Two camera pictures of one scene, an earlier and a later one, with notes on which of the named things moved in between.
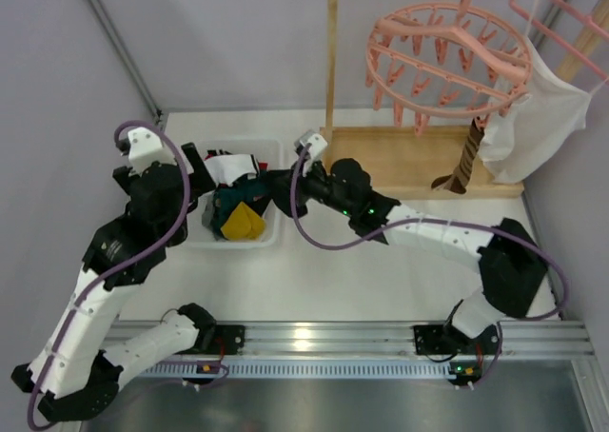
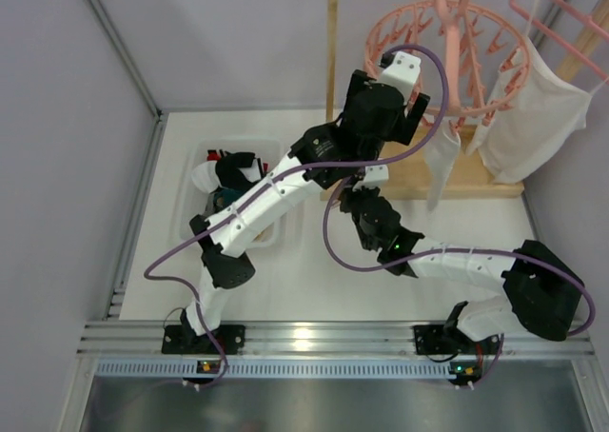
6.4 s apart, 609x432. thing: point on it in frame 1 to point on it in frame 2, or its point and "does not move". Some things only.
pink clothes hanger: [585, 19] does not move
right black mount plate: [427, 339] does not move
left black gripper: [196, 171] to [414, 118]
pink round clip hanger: [446, 60] does not move
